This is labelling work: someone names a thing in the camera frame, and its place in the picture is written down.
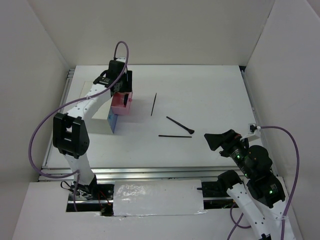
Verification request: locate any blue drawer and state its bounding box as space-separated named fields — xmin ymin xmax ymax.
xmin=107 ymin=109 xmax=118 ymax=133

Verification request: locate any aluminium table rail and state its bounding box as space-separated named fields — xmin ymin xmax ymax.
xmin=38 ymin=165 xmax=226 ymax=181

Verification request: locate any long black eyeliner pencil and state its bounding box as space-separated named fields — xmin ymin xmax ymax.
xmin=158 ymin=134 xmax=192 ymax=138

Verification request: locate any pink drawer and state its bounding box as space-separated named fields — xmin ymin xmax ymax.
xmin=110 ymin=92 xmax=133 ymax=116

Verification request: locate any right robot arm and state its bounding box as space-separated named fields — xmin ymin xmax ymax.
xmin=200 ymin=129 xmax=296 ymax=240

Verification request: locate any white foam cover panel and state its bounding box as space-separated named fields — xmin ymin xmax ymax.
xmin=113 ymin=179 xmax=206 ymax=217

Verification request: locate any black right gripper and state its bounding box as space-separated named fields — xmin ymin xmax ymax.
xmin=203 ymin=127 xmax=254 ymax=177

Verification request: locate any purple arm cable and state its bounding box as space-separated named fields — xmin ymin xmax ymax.
xmin=227 ymin=124 xmax=300 ymax=240
xmin=28 ymin=40 xmax=131 ymax=213

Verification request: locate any navy round compact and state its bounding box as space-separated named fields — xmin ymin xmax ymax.
xmin=120 ymin=93 xmax=129 ymax=107

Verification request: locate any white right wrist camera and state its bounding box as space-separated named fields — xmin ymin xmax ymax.
xmin=241 ymin=123 xmax=261 ymax=141

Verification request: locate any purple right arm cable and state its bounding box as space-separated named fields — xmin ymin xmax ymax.
xmin=227 ymin=124 xmax=300 ymax=240

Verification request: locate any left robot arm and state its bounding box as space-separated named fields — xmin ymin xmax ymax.
xmin=53 ymin=58 xmax=133 ymax=200

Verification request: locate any black makeup brush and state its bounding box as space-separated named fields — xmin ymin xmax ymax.
xmin=166 ymin=116 xmax=195 ymax=135

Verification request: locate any thin black makeup pencil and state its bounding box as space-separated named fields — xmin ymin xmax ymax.
xmin=150 ymin=92 xmax=157 ymax=117

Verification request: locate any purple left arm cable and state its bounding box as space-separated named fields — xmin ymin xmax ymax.
xmin=28 ymin=40 xmax=131 ymax=213

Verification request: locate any white drawer cabinet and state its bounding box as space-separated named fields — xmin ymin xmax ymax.
xmin=68 ymin=82 xmax=113 ymax=135

